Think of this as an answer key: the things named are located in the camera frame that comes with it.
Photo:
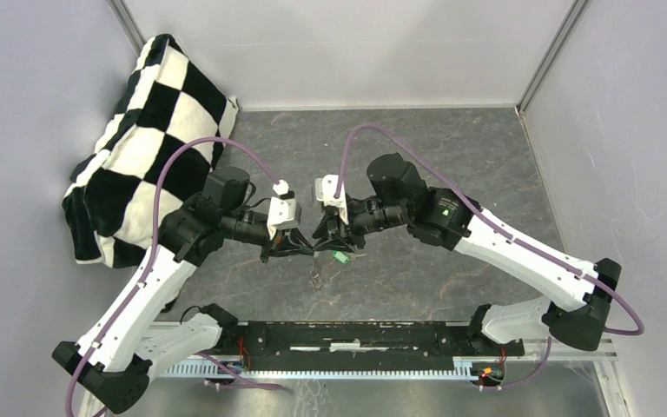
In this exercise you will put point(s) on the green tagged key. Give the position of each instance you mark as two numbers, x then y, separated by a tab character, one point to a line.
345	257

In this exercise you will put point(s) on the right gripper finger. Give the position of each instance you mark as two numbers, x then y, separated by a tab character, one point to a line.
343	243
324	230

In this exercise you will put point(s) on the white slotted cable duct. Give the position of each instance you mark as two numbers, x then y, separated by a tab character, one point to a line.
196	367

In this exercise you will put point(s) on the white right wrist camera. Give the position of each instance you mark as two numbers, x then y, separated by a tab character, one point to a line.
328	193

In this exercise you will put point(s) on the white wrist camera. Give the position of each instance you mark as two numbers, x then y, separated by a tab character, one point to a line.
328	193
284	210

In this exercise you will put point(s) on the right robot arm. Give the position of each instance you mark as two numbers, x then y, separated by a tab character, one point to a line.
574	301

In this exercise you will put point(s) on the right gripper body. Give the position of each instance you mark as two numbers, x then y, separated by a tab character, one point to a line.
340	228

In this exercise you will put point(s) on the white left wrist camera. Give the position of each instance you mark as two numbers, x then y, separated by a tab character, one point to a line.
284	210

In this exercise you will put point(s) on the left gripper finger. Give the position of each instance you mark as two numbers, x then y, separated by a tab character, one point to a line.
294	238
291	251

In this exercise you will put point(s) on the black white checkered blanket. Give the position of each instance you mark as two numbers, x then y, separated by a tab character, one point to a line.
115	191

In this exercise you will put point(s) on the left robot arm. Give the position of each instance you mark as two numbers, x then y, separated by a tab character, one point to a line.
113	361

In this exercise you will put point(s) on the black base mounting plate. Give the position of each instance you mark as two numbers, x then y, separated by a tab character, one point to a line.
356	345

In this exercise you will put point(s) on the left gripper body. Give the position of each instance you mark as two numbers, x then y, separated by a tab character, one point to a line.
278	239

